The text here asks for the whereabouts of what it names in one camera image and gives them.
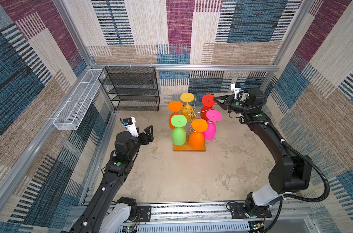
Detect pink plastic wine glass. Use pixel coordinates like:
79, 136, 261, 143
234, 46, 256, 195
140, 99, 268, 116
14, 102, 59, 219
203, 109, 222, 141

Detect gold wire wine glass rack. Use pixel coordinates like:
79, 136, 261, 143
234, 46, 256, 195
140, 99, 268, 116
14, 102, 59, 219
168, 93, 217, 152

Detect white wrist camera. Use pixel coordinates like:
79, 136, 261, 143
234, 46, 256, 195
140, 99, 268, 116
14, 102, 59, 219
121, 117, 139, 137
231, 83, 245, 101

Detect green plastic wine glass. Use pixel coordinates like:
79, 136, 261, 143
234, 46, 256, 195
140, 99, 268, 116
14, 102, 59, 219
171, 115, 187, 146

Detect orange front wine glass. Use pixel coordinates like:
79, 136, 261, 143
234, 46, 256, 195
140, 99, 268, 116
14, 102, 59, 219
189, 118, 208, 150

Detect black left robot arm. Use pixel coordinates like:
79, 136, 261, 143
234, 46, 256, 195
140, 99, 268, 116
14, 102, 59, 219
69, 125, 154, 233

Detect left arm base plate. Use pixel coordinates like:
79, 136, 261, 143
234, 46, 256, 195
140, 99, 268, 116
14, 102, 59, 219
128, 205, 152, 223

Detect yellow plastic wine glass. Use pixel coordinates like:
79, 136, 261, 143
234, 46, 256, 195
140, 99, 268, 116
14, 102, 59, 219
180, 93, 195, 122

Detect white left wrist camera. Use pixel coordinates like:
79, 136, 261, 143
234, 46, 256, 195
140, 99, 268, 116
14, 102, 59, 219
121, 117, 139, 137

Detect red plastic wine glass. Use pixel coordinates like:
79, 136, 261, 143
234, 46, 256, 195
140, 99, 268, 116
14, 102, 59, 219
200, 94, 216, 121

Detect white wire mesh basket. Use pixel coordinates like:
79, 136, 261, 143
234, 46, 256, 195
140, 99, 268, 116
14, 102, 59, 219
53, 69, 102, 131

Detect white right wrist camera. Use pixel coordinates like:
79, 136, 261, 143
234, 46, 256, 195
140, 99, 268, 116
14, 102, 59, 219
231, 83, 245, 101

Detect black mesh shelf rack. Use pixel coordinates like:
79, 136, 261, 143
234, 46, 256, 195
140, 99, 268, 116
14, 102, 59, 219
99, 67, 160, 111

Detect orange wine glass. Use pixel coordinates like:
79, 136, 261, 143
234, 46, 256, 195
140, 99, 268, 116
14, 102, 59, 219
168, 101, 183, 130
189, 118, 208, 150

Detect orange back wine glass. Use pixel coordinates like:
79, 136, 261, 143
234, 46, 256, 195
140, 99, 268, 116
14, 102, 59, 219
168, 101, 183, 130

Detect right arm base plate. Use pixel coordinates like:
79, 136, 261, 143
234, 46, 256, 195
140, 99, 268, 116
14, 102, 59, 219
226, 202, 272, 219

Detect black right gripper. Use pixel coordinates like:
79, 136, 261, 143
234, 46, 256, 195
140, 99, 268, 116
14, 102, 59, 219
213, 93, 250, 114

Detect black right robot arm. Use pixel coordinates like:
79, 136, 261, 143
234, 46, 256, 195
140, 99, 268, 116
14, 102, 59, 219
214, 89, 330, 218

